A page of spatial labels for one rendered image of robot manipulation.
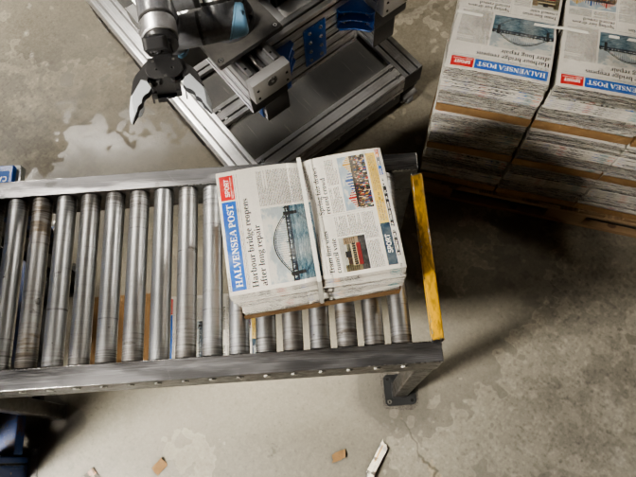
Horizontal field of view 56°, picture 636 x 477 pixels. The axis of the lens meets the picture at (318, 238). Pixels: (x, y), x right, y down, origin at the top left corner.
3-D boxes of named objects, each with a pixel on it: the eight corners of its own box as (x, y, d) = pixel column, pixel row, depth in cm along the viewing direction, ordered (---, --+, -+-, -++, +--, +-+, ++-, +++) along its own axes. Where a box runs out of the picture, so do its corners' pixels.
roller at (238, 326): (247, 185, 162) (244, 178, 158) (251, 361, 146) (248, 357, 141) (229, 187, 162) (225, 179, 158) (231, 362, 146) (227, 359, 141)
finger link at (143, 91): (137, 136, 118) (161, 101, 121) (132, 120, 112) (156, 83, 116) (123, 131, 118) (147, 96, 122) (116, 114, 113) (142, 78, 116)
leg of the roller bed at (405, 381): (406, 380, 216) (432, 347, 152) (408, 397, 214) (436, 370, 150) (390, 381, 216) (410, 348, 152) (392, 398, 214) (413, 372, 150)
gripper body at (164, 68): (190, 101, 124) (182, 54, 128) (185, 76, 116) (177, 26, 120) (152, 106, 123) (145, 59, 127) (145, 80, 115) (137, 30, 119)
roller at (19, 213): (33, 202, 163) (24, 193, 158) (13, 377, 147) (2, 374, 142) (15, 203, 163) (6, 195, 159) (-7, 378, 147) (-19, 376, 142)
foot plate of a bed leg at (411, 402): (415, 368, 217) (415, 367, 216) (420, 409, 212) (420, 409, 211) (379, 370, 218) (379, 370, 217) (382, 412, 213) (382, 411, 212)
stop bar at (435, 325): (422, 175, 156) (423, 171, 154) (445, 342, 141) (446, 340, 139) (410, 176, 156) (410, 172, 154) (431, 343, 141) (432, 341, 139)
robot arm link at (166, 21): (173, 8, 122) (132, 13, 120) (176, 26, 120) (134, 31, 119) (178, 34, 128) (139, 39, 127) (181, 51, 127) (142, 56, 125)
